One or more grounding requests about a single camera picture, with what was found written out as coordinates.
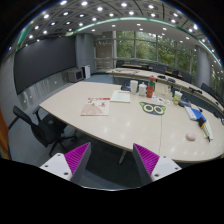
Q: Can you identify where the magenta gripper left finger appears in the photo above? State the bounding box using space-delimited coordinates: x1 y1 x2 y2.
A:
41 142 91 184

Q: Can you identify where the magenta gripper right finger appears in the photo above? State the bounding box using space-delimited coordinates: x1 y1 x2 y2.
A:
133 143 181 185

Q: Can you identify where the pink computer mouse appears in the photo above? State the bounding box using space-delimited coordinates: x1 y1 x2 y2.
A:
186 133 196 141

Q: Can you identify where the black office chair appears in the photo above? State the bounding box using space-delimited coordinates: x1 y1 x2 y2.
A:
13 106 77 156

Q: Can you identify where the red and white magazine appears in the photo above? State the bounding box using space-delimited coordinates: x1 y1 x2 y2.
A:
81 97 110 116

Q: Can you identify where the white keyboard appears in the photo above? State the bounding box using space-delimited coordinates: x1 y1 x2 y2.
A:
202 121 213 140

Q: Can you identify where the blue box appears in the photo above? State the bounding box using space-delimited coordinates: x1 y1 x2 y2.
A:
191 108 206 121

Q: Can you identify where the green-label drink cup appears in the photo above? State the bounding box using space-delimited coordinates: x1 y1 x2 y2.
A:
174 91 182 105

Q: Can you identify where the white paper booklet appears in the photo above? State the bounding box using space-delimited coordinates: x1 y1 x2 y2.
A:
110 90 130 103

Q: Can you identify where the white plastic jug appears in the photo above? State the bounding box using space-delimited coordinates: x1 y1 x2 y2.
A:
139 82 147 96

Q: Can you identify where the red thermos bottle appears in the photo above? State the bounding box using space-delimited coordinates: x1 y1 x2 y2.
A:
147 76 156 98

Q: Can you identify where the white paper cup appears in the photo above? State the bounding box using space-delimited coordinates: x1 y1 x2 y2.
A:
130 80 138 94

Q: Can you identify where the long back conference table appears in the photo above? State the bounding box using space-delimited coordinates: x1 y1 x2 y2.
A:
107 68 224 112

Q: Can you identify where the grey microwave cabinet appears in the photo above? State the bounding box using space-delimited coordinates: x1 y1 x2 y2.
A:
68 69 84 83

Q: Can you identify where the white air purifier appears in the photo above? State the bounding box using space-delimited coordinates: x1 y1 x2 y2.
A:
82 65 91 79

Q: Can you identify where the large dark wall screen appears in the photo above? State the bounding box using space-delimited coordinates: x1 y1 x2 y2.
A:
14 36 76 94

